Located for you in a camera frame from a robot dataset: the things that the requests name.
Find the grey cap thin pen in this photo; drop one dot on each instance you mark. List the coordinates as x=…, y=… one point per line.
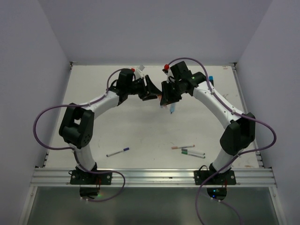
x=193, y=152

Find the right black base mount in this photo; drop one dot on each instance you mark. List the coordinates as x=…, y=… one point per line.
x=214, y=177

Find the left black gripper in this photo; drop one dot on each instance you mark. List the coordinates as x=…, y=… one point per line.
x=145, y=95

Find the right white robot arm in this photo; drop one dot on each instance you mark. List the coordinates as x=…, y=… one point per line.
x=239, y=128

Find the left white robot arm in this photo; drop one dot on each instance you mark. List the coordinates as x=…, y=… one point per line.
x=77, y=125

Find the green cap thin pen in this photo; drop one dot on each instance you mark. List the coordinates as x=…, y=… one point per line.
x=194, y=155

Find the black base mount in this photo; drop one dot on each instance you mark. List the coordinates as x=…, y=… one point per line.
x=214, y=177
x=89, y=183

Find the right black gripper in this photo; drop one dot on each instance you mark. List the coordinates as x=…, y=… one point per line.
x=167, y=97

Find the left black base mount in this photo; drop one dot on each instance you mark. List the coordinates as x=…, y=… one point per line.
x=89, y=183

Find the aluminium front rail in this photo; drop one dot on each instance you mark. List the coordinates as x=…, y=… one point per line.
x=161, y=178

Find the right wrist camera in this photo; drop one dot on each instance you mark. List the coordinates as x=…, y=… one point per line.
x=168, y=72

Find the purple cap thin pen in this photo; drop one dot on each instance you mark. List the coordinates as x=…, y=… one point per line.
x=118, y=152

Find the light blue highlighter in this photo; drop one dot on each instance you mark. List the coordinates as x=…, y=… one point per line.
x=172, y=108

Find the orange cap thin pen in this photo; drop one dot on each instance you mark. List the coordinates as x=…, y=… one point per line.
x=182, y=147

